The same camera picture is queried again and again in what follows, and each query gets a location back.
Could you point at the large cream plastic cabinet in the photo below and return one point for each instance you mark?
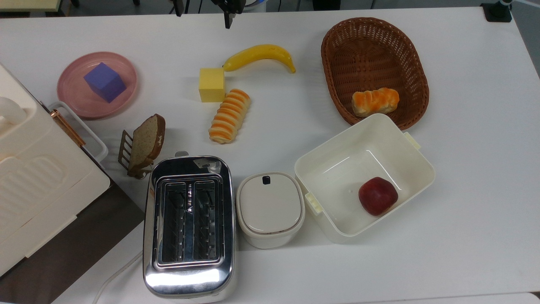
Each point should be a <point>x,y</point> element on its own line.
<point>38,185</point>

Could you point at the yellow banana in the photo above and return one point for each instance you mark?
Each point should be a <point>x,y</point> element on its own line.
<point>257,52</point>

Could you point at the striped orange bread loaf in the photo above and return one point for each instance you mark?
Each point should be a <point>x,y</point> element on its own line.
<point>230,116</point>

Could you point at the white rectangular plastic bin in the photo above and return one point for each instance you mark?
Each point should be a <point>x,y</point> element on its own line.
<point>337,185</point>

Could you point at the silver two-slot toaster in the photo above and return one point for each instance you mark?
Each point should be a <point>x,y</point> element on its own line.
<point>190,278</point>

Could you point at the black pole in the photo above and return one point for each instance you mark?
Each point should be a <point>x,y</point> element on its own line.
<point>179,6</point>

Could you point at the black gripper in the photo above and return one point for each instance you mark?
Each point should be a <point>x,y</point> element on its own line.
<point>228,5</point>

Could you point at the yellow cube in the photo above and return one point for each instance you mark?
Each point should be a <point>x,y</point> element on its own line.
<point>211,84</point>

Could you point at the small white lidded container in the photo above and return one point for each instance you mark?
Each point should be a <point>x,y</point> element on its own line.
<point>270,207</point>

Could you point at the red apple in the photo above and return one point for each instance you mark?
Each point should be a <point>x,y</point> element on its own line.
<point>378,196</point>

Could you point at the brown bread slice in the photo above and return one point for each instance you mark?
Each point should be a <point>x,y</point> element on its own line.
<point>145,143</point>

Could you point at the purple cube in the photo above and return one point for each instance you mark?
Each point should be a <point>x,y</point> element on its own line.
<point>105,81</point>

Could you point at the pink round plate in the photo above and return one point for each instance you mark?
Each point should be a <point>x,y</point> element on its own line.
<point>74,98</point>

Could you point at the orange braided bread roll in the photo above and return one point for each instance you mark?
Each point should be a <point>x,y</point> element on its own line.
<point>375,101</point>

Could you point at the brown wicker basket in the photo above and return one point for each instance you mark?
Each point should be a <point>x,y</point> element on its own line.
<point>371,55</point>

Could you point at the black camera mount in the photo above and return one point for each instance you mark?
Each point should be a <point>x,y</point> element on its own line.
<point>497,12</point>

